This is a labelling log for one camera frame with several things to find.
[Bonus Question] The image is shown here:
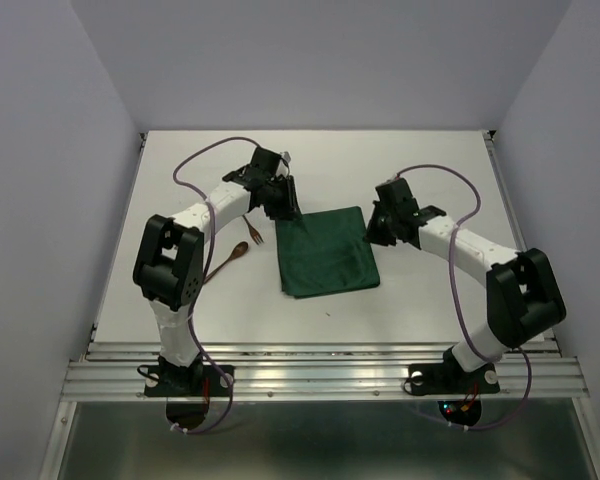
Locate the brown wooden spoon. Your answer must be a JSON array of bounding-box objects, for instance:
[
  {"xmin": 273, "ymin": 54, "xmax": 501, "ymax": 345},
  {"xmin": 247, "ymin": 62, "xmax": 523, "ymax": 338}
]
[{"xmin": 204, "ymin": 241, "xmax": 249, "ymax": 284}]

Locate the dark green cloth napkin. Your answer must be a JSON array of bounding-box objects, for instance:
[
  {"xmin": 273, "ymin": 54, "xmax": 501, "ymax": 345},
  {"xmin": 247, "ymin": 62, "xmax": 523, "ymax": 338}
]
[{"xmin": 275, "ymin": 206, "xmax": 380, "ymax": 299}]

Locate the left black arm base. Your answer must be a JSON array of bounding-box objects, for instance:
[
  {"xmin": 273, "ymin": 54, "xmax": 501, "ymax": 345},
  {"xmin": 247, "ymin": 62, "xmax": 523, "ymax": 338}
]
[{"xmin": 136, "ymin": 362, "xmax": 229, "ymax": 398}]

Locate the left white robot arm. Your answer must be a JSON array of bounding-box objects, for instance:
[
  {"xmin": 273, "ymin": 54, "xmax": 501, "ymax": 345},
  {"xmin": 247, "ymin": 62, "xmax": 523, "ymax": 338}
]
[{"xmin": 132, "ymin": 146, "xmax": 300, "ymax": 394}]

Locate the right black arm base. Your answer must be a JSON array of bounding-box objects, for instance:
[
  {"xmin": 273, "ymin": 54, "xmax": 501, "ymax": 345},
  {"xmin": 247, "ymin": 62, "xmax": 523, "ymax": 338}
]
[{"xmin": 402, "ymin": 350, "xmax": 500, "ymax": 396}]

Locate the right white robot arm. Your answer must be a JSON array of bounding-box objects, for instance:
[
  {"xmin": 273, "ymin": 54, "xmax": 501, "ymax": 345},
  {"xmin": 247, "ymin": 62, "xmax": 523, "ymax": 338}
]
[{"xmin": 366, "ymin": 178, "xmax": 566, "ymax": 390}]

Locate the brown wooden fork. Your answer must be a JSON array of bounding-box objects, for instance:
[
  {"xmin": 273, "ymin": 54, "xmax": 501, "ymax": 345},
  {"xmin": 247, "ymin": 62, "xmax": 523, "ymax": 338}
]
[{"xmin": 242, "ymin": 215, "xmax": 264, "ymax": 245}]

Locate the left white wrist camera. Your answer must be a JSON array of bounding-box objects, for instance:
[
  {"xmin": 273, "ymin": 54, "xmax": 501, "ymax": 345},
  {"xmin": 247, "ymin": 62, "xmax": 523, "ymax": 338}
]
[{"xmin": 281, "ymin": 151, "xmax": 291, "ymax": 176}]

